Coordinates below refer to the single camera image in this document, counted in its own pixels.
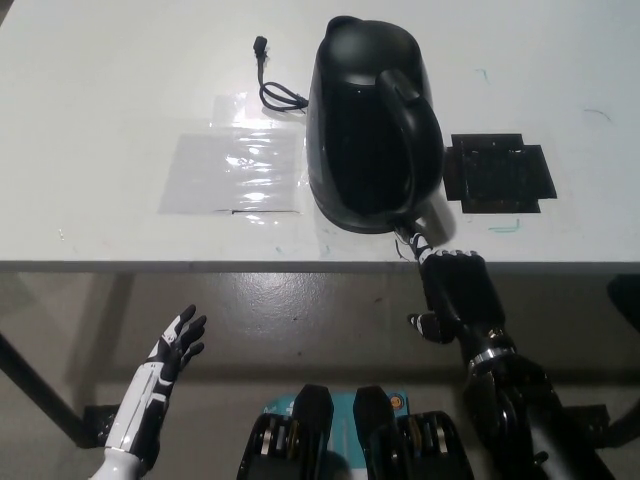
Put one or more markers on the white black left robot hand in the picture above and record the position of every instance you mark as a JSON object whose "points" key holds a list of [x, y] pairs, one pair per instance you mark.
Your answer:
{"points": [[155, 380]]}

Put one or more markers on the black table leg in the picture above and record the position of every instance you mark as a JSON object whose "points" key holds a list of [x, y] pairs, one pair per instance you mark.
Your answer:
{"points": [[42, 390]]}

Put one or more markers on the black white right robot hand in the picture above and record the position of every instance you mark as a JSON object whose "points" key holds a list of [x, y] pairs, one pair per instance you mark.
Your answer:
{"points": [[462, 295]]}

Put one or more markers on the black electric kettle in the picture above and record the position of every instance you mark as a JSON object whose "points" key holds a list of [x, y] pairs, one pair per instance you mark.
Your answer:
{"points": [[365, 150]]}

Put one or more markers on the black tape patch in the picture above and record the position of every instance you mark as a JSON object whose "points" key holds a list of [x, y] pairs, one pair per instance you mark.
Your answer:
{"points": [[500, 175]]}

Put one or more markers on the large transparent plastic sheet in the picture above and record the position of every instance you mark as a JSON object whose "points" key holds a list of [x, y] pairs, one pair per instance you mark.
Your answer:
{"points": [[235, 175]]}

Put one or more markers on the dark object at floor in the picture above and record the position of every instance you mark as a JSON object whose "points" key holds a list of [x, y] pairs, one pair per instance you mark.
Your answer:
{"points": [[625, 300]]}

